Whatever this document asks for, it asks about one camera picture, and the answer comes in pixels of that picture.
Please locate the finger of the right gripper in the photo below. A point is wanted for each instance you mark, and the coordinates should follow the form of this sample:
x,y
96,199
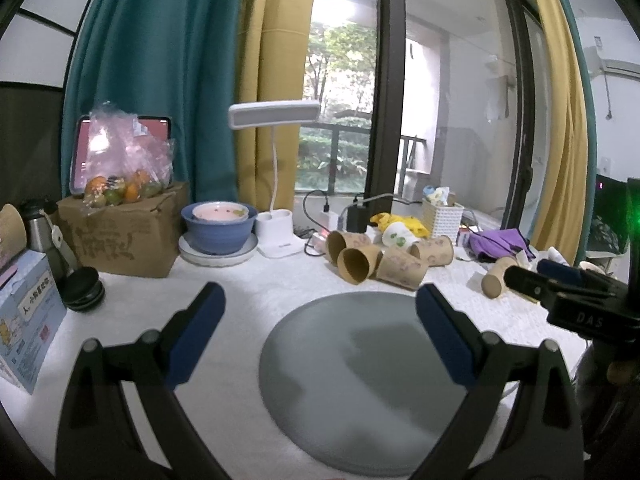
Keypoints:
x,y
532,284
569,274

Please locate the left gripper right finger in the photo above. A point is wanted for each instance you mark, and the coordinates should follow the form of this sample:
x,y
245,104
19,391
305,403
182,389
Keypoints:
x,y
542,438

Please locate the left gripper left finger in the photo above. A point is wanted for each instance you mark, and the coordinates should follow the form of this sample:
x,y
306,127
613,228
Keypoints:
x,y
97,438

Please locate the plain kraft paper cup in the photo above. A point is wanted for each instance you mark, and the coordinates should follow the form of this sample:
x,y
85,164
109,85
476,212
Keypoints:
x,y
493,284

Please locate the patterned kraft cup right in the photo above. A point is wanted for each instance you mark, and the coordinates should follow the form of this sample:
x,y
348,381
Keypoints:
x,y
435,251

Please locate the patterned kraft cup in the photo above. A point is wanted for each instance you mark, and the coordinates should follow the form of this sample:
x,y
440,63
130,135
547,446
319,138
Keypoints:
x,y
435,251
401,269

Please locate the patterned kraft cup centre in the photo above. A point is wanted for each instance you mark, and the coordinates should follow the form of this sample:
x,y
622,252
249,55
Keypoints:
x,y
401,269

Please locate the white cup green print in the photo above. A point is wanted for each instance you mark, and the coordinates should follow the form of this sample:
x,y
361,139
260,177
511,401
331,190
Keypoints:
x,y
399,236

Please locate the kraft cup front left open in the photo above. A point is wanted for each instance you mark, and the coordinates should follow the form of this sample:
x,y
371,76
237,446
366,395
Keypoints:
x,y
357,264

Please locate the kraft cup back left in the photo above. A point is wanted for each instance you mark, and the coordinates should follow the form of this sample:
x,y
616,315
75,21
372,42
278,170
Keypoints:
x,y
337,241

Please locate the yellow curtain right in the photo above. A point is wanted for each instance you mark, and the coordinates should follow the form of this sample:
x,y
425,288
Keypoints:
x,y
563,199

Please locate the yellow curtain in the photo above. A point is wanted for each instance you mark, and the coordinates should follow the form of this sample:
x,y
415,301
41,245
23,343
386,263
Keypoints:
x,y
270,66
563,199

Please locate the purple cloth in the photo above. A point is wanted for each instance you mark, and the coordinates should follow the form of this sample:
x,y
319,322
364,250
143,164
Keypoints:
x,y
490,246

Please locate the black monitor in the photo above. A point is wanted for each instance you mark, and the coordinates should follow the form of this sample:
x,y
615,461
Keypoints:
x,y
615,216

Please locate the white woven basket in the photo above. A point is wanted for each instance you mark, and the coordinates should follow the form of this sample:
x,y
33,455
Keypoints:
x,y
442,220

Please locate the black lens cap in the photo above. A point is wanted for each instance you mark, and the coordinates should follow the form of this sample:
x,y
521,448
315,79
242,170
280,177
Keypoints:
x,y
82,290

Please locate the blue printed carton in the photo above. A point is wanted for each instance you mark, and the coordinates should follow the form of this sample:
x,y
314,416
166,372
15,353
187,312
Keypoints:
x,y
31,313

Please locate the yellow plush toy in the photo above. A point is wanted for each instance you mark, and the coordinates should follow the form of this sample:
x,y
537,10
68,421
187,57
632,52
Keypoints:
x,y
384,220

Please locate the round grey mat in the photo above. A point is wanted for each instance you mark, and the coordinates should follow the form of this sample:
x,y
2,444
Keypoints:
x,y
356,383

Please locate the black power adapter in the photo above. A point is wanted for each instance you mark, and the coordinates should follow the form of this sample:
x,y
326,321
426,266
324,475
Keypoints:
x,y
357,218

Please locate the cardboard box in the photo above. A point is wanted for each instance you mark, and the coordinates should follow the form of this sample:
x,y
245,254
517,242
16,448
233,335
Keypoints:
x,y
138,239

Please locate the white plate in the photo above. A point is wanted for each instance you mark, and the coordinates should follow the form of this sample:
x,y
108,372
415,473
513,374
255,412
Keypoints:
x,y
189,253

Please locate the steel thermos bottle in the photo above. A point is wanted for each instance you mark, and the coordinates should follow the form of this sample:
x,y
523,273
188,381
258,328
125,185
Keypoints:
x,y
44,235

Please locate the white charger plug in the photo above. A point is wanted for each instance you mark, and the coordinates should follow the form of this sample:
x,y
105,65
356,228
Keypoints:
x,y
329,220

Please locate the brown paper roll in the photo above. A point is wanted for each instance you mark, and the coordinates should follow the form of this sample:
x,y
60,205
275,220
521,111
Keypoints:
x,y
13,236

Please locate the blue ceramic bowl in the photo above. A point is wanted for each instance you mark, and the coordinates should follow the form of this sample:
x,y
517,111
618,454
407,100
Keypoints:
x,y
218,238

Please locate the pink inner bowl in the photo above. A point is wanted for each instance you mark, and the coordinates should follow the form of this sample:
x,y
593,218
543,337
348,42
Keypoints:
x,y
220,212

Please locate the white desk lamp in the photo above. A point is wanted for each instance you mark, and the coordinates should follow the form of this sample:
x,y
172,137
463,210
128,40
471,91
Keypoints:
x,y
274,229

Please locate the plastic bag of fruit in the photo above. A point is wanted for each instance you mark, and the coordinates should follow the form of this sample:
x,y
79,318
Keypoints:
x,y
126,161

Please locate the yellow curtain left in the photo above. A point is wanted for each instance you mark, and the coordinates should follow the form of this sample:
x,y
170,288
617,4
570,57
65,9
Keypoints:
x,y
270,66

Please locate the teal curtain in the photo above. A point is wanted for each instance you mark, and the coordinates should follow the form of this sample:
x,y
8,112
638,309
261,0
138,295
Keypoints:
x,y
161,58

